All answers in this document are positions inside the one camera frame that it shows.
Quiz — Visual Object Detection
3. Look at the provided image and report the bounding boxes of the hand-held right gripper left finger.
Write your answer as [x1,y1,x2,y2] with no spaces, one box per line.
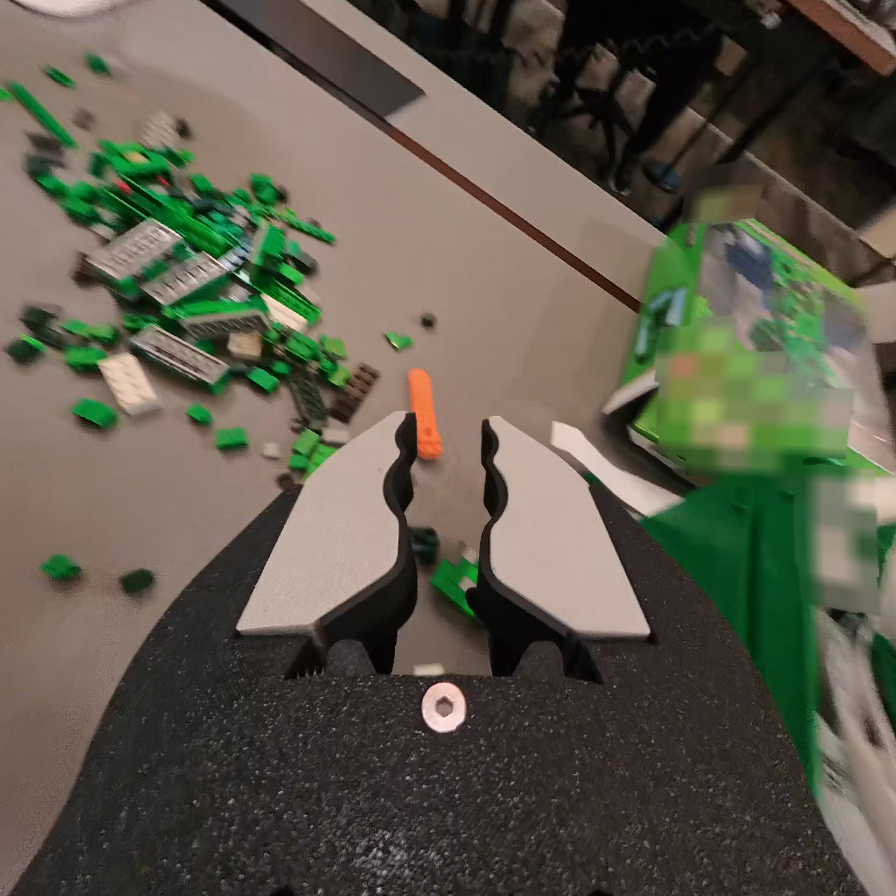
[237,411,420,675]

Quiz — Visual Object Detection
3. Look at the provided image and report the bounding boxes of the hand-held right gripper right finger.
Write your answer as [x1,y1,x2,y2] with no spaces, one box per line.
[465,416,652,675]

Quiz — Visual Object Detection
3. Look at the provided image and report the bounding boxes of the green mosaic brick assembly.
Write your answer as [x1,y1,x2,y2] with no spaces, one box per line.
[430,553,484,621]

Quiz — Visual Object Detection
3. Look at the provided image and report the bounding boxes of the white packing bag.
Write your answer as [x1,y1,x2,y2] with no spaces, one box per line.
[815,609,896,896]

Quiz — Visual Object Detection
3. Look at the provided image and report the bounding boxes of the grey desk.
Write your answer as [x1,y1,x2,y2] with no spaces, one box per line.
[0,0,708,869]

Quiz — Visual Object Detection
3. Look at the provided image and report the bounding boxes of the white paper strip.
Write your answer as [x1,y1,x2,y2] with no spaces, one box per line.
[551,420,685,519]

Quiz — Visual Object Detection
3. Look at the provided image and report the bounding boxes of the orange brick separator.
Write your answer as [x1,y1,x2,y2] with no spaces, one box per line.
[408,369,445,462]

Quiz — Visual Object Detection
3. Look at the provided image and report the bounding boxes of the pile of green toy bricks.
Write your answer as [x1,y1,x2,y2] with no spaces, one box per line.
[0,52,382,491]

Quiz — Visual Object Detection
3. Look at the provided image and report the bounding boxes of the green toy box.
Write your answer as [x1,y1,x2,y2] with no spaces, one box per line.
[602,218,896,484]

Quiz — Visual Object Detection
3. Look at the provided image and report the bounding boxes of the black desk cable cover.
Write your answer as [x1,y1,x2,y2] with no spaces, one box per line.
[203,0,427,121]

